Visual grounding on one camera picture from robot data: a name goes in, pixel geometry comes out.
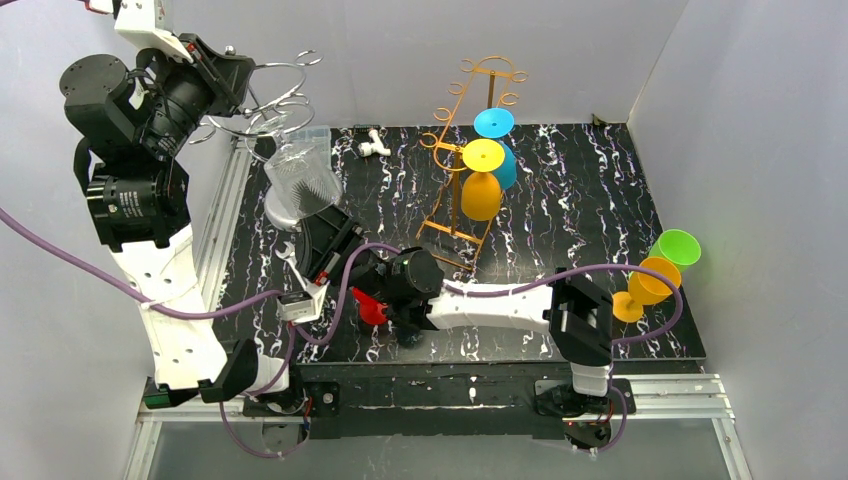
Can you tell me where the clear plastic organizer box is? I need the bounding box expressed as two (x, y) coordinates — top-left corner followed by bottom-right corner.
(285, 125), (332, 148)

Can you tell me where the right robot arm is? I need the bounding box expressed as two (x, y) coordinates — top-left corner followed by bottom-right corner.
(279, 206), (613, 397)

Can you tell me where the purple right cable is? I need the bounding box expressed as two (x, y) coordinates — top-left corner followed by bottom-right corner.
(294, 243), (685, 455)

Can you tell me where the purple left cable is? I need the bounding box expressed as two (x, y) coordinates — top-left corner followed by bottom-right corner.
(0, 0), (299, 460)

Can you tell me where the orange plastic goblet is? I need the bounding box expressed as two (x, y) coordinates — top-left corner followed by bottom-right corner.
(612, 256), (682, 323)

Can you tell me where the blue plastic goblet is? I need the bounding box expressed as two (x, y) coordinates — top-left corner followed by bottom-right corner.
(473, 107), (517, 190)

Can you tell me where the yellow plastic wine glass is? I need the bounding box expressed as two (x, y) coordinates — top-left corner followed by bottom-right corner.
(461, 138), (504, 221)

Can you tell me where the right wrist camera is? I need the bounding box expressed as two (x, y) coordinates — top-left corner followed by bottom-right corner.
(275, 284), (328, 325)

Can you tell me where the gold wire glass rack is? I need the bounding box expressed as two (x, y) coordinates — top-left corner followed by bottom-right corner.
(416, 55), (528, 272)

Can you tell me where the white pipe fitting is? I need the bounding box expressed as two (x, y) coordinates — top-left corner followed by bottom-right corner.
(357, 128), (391, 158)

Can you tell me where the clear cut glass goblet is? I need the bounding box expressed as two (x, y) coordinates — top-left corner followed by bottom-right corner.
(246, 113), (343, 230)

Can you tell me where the red plastic goblet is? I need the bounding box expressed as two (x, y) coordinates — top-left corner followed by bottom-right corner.
(352, 288), (388, 326)

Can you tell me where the silver wire glass rack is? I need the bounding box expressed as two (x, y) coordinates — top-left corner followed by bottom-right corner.
(188, 49), (325, 233)

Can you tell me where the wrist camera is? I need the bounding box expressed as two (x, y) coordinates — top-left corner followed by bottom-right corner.
(83, 0), (193, 63)
(275, 284), (328, 325)

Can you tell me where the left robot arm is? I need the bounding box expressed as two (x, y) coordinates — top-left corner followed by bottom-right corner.
(59, 34), (290, 409)

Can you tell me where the green plastic goblet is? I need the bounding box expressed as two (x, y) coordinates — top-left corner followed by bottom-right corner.
(649, 229), (702, 273)

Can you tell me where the purple cable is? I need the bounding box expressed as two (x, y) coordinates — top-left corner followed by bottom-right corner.
(0, 0), (299, 460)
(294, 243), (685, 455)

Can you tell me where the silver wrench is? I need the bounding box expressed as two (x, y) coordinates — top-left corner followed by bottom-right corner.
(274, 241), (309, 291)

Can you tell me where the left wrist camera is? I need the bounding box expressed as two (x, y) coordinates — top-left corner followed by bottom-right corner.
(83, 0), (193, 63)

